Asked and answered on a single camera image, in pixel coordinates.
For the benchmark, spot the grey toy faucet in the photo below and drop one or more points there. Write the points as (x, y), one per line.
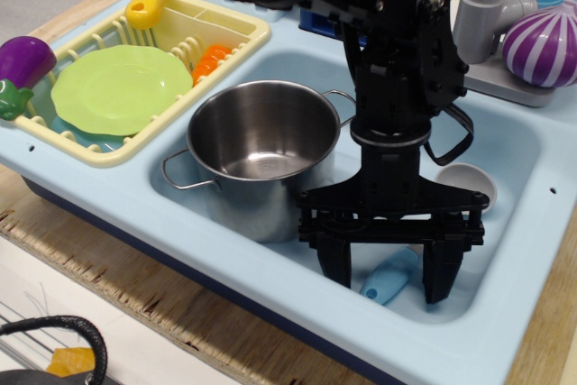
(477, 33)

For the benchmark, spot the purple striped toy onion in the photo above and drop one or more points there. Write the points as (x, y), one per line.
(540, 48)

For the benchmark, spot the green plastic plate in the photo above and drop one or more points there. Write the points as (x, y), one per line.
(118, 90)

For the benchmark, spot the yellow toy utensil handle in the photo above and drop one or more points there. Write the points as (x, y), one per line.
(144, 14)

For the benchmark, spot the purple toy eggplant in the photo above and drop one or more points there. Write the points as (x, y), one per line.
(25, 60)

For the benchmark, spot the light blue plate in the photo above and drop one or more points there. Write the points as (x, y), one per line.
(104, 143)

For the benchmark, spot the stainless steel pot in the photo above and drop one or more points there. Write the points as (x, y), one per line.
(258, 146)

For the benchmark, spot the dark blue plastic box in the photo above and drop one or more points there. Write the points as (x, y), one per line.
(327, 26)

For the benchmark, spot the light blue toy sink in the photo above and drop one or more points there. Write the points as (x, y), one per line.
(472, 337)

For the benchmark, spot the orange toy carrot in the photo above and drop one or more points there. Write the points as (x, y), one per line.
(209, 62)

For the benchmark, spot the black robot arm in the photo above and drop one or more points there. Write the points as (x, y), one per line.
(405, 70)

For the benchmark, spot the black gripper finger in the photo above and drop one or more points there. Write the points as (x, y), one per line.
(441, 263)
(335, 259)

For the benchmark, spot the wooden board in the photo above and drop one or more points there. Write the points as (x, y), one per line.
(209, 323)

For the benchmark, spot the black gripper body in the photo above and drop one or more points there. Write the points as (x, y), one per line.
(388, 201)

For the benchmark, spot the yellow tape piece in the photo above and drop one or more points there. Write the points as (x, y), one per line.
(65, 362)

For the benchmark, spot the white spoon blue handle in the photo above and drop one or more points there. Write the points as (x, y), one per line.
(394, 273)

